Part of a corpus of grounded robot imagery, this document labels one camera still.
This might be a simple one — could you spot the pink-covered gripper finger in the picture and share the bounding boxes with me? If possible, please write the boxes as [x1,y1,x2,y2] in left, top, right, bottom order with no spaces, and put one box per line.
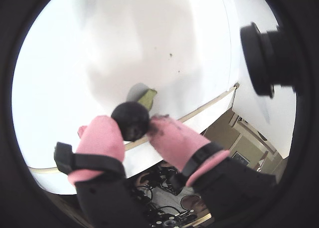
[53,115,151,228]
[146,114,284,228]

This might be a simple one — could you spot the dark blueberry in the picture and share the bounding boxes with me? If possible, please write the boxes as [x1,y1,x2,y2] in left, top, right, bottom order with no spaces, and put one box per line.
[111,101,151,142]

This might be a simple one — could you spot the thin wooden dowel rod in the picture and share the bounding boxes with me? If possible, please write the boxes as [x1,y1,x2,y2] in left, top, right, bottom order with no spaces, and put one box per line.
[27,82,240,176]

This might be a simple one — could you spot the curled green leaf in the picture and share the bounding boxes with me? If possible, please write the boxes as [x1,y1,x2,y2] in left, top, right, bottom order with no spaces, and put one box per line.
[126,82,158,111]

